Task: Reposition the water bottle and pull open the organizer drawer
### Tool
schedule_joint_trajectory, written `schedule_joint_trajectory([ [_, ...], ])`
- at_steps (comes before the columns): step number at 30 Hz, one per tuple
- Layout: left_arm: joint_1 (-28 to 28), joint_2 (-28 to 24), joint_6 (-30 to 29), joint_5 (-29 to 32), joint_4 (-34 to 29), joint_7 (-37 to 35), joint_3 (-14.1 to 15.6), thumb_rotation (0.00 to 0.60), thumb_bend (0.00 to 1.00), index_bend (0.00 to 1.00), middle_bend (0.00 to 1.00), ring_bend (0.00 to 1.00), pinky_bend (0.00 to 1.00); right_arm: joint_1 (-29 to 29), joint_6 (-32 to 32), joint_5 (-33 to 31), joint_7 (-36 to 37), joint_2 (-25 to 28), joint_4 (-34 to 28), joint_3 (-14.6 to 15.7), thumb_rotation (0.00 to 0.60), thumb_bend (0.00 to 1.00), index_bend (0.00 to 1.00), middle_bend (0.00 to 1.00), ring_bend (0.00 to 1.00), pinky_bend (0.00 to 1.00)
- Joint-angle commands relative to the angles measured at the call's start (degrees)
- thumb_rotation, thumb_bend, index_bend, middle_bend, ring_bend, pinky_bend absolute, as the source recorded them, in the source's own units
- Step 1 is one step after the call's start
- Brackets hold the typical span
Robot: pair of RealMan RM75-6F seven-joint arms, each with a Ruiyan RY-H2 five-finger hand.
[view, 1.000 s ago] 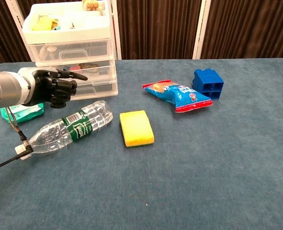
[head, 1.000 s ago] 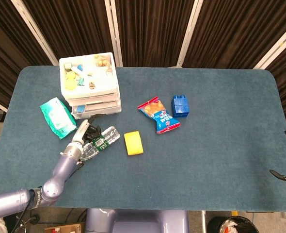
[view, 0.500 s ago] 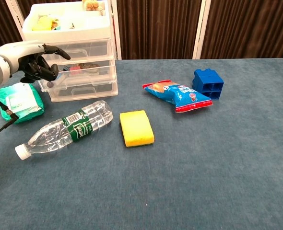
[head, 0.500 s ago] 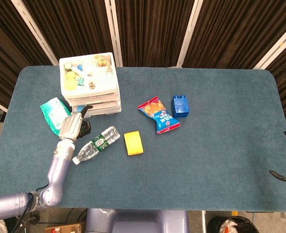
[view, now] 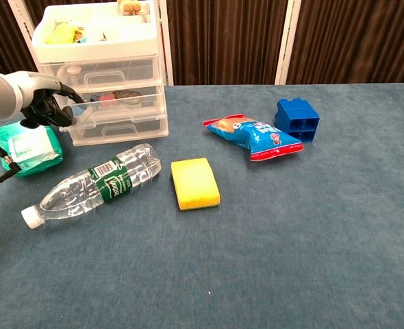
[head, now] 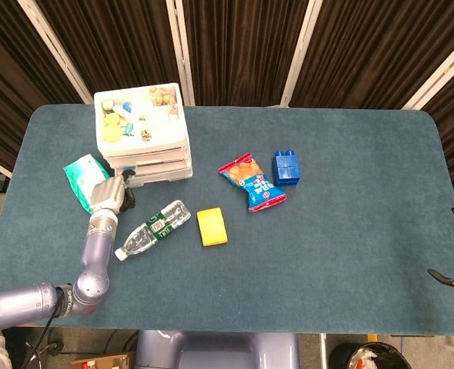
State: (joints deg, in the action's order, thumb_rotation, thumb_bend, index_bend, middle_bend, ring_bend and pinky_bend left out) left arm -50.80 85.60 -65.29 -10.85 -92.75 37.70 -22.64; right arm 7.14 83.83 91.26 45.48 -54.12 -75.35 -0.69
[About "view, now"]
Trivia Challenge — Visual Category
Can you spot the left black-fingered robot hand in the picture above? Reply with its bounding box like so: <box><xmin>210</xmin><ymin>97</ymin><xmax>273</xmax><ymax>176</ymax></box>
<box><xmin>16</xmin><ymin>71</ymin><xmax>86</xmax><ymax>130</ymax></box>

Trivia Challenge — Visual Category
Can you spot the clear plastic drawer with handle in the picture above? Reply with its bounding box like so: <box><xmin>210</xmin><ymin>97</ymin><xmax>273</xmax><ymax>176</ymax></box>
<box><xmin>68</xmin><ymin>114</ymin><xmax>169</xmax><ymax>147</ymax></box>

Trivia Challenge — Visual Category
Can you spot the white drawer organizer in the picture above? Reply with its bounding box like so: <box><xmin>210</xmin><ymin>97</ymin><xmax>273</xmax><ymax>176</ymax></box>
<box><xmin>31</xmin><ymin>0</ymin><xmax>170</xmax><ymax>147</ymax></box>

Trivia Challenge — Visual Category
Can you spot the brown object in drawer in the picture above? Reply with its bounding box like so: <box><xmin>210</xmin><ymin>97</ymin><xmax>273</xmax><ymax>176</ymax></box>
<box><xmin>111</xmin><ymin>89</ymin><xmax>145</xmax><ymax>103</ymax></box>

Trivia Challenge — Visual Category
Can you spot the green wet wipes pack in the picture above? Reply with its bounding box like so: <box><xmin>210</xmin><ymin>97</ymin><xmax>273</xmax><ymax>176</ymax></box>
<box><xmin>0</xmin><ymin>125</ymin><xmax>64</xmax><ymax>178</ymax></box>

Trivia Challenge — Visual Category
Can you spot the lime yellow round lid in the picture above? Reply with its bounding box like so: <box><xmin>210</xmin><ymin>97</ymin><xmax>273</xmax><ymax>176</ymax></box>
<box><xmin>45</xmin><ymin>29</ymin><xmax>74</xmax><ymax>45</ymax></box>

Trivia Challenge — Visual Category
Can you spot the clear water bottle green label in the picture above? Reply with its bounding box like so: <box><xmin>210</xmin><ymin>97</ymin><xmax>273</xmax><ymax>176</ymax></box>
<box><xmin>21</xmin><ymin>143</ymin><xmax>162</xmax><ymax>230</ymax></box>

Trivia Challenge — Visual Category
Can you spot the brown pleated divider panel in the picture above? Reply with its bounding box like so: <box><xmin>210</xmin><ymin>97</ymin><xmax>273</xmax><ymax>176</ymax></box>
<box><xmin>0</xmin><ymin>0</ymin><xmax>35</xmax><ymax>75</ymax></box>
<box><xmin>286</xmin><ymin>0</ymin><xmax>404</xmax><ymax>86</ymax></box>
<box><xmin>24</xmin><ymin>0</ymin><xmax>49</xmax><ymax>32</ymax></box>
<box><xmin>166</xmin><ymin>0</ymin><xmax>289</xmax><ymax>87</ymax></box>

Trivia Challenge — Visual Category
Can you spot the pile of tan biscuits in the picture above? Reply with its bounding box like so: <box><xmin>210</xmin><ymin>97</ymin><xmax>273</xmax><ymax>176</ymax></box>
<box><xmin>117</xmin><ymin>0</ymin><xmax>151</xmax><ymax>16</ymax></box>

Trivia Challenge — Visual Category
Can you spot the yellow sponge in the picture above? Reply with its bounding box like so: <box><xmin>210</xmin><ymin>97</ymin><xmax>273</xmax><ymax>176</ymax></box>
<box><xmin>171</xmin><ymin>157</ymin><xmax>222</xmax><ymax>211</ymax></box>

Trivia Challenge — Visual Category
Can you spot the blue red snack bag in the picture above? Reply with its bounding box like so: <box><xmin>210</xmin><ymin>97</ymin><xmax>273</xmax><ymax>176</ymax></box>
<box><xmin>203</xmin><ymin>114</ymin><xmax>305</xmax><ymax>163</ymax></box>

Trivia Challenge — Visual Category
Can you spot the blue-green table mat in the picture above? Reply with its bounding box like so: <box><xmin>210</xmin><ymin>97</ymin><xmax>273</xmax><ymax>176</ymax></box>
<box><xmin>0</xmin><ymin>82</ymin><xmax>404</xmax><ymax>329</ymax></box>

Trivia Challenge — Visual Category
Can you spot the blue plastic building block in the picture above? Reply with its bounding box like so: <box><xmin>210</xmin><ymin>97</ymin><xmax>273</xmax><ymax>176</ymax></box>
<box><xmin>274</xmin><ymin>98</ymin><xmax>321</xmax><ymax>144</ymax></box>

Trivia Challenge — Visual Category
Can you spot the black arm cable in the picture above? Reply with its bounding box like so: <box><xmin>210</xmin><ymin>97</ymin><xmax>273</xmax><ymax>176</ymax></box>
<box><xmin>0</xmin><ymin>125</ymin><xmax>22</xmax><ymax>195</ymax></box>

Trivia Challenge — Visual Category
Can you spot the white divider post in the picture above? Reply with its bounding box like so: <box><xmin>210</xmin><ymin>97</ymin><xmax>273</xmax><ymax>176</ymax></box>
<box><xmin>157</xmin><ymin>0</ymin><xmax>175</xmax><ymax>87</ymax></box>
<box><xmin>274</xmin><ymin>0</ymin><xmax>303</xmax><ymax>86</ymax></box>
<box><xmin>8</xmin><ymin>0</ymin><xmax>39</xmax><ymax>73</ymax></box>

